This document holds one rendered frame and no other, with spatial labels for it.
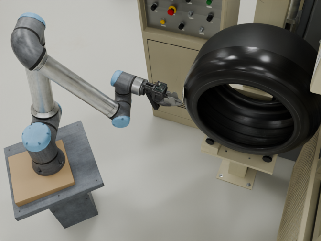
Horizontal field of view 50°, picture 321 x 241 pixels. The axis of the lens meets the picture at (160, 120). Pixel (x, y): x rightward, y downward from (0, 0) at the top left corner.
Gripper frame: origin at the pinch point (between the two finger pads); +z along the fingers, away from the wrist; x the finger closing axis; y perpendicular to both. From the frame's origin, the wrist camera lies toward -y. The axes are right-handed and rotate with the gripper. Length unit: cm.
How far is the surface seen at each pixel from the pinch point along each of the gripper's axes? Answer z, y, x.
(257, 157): 44.9, -14.9, -3.4
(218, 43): 11.4, 42.6, 2.1
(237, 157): 35.9, -16.1, -6.9
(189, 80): 5.4, 29.7, -9.5
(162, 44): -33, -22, 58
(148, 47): -43, -29, 58
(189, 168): 9, -100, 22
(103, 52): -119, -117, 117
